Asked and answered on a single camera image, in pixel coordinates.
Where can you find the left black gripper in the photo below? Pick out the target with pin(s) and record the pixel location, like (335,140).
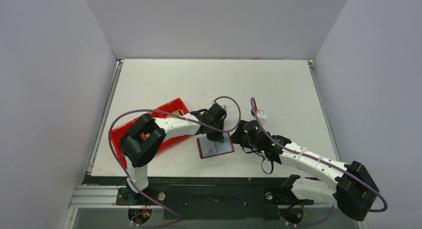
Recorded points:
(215,132)

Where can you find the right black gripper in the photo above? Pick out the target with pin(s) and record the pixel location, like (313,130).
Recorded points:
(240,135)

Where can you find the grey credit card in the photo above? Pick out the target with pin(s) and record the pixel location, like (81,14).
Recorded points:
(210,151)

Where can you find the red leather card holder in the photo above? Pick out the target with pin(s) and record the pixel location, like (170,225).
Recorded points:
(224,147)

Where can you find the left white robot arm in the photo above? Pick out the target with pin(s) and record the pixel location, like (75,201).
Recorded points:
(141,153)

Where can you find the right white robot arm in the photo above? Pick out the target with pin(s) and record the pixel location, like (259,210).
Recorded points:
(350,187)

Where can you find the gold credit card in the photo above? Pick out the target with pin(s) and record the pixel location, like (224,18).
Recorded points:
(177,112)

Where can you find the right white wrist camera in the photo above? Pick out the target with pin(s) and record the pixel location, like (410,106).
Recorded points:
(260,115)

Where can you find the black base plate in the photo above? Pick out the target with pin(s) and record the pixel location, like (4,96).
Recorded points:
(208,198)

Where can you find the aluminium frame rail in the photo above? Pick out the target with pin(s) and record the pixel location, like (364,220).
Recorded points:
(91,197)

